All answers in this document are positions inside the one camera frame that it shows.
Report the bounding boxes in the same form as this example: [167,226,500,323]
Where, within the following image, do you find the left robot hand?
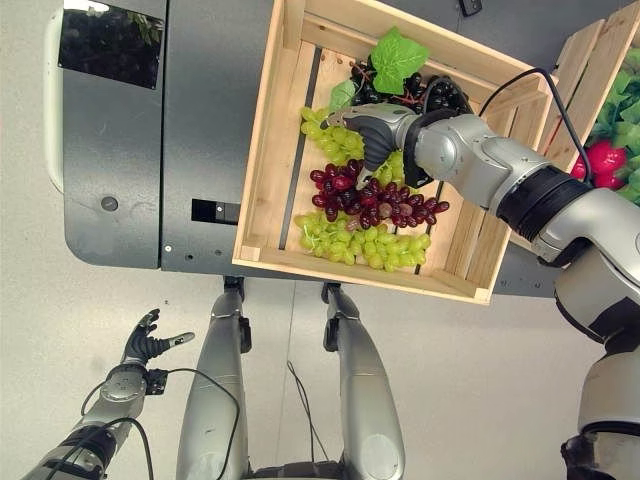
[121,308,196,372]

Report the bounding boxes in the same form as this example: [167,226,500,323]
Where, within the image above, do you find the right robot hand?
[319,103,420,192]

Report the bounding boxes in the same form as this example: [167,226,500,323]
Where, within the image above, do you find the wooden crate with grapes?
[232,0,560,306]

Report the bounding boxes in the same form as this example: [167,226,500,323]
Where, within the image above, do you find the small green grape bunch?
[299,105,406,187]

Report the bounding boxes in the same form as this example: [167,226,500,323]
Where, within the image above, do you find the black grape bunch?
[348,58,472,117]

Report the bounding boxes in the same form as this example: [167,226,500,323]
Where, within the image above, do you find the red grape bunch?
[309,158,450,230]

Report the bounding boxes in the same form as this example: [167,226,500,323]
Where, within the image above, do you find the green grape leaf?
[327,25,432,114]

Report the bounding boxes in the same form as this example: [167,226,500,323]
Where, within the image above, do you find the left silver robot leg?
[175,277,252,480]

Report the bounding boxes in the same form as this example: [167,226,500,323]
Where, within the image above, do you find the silver robot leg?
[321,281,406,480]
[175,277,252,480]

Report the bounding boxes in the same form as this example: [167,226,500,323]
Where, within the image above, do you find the large green grape bunch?
[293,210,432,273]

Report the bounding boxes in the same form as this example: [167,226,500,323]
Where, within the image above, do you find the dark grey display table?
[41,0,640,300]

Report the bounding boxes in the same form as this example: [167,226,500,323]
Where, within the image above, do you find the wooden crate with red fruit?
[508,3,640,251]

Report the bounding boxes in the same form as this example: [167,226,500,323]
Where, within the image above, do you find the right silver robot leg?
[321,281,406,480]

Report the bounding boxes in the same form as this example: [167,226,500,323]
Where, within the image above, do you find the red fruit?
[569,139,628,190]

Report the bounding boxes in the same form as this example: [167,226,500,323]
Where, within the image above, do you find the green leaves in crate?
[587,47,640,206]

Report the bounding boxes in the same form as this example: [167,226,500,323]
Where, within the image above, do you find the black screen panel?
[57,0,166,91]

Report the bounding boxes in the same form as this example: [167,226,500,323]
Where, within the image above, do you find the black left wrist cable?
[79,367,242,480]

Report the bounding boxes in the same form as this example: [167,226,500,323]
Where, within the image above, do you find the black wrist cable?
[478,66,596,188]
[79,367,242,480]

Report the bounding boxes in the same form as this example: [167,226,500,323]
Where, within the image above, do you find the thin black cable on floor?
[285,360,331,464]

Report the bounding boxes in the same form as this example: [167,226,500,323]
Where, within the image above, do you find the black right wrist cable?
[478,66,596,188]

